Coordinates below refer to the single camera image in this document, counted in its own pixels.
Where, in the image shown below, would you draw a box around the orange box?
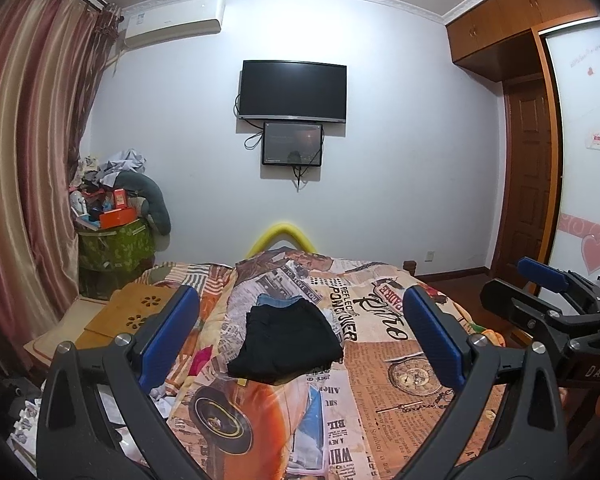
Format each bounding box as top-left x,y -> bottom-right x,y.
99,207 -> 137,228

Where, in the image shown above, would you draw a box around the wooden overhead cabinets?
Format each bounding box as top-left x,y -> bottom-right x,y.
445,0 -> 600,81

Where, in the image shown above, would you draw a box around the white crumpled cloth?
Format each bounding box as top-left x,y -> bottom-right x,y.
147,385 -> 181,418

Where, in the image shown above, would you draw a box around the bamboo lap desk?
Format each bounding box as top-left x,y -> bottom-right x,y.
75,282 -> 183,351

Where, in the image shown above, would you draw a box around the grey pillow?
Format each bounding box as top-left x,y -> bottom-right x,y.
114,171 -> 172,236

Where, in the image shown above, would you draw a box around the bed with newspaper-print cover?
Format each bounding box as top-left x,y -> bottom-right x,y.
140,250 -> 511,480

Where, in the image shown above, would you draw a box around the brown wooden door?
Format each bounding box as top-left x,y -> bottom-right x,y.
492,77 -> 553,281

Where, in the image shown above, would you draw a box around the yellow foam headboard pad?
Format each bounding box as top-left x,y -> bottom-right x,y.
247,221 -> 315,259

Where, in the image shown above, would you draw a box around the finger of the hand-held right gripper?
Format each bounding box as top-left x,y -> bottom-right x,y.
480,277 -> 600,346
512,256 -> 600,316

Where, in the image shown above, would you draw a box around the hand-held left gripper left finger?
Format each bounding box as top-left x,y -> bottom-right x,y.
35,284 -> 206,480

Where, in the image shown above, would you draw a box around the pile of grey clothes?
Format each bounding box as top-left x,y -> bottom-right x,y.
77,149 -> 147,186

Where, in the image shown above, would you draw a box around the white wardrobe sliding door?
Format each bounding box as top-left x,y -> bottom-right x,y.
537,20 -> 600,291

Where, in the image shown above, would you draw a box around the black wall television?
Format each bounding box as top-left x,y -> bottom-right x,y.
237,59 -> 347,125

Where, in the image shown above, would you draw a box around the striped pink curtain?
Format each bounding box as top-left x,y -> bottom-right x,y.
0,0 -> 123,371

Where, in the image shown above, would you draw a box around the small black wall monitor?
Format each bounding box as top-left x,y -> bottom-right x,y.
261,121 -> 325,167

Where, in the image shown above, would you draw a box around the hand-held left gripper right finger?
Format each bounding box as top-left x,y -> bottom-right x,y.
395,284 -> 568,480

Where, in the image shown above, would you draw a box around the light wooden side table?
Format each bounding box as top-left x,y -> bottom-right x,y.
22,294 -> 113,376

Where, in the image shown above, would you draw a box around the blue jeans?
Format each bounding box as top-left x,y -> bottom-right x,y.
257,294 -> 306,308

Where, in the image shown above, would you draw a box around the green storage box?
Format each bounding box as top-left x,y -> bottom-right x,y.
77,217 -> 157,301

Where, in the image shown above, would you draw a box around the white air conditioner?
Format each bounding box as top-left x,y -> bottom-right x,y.
122,0 -> 226,50

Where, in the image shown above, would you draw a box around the black pants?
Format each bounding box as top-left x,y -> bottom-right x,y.
226,304 -> 345,386

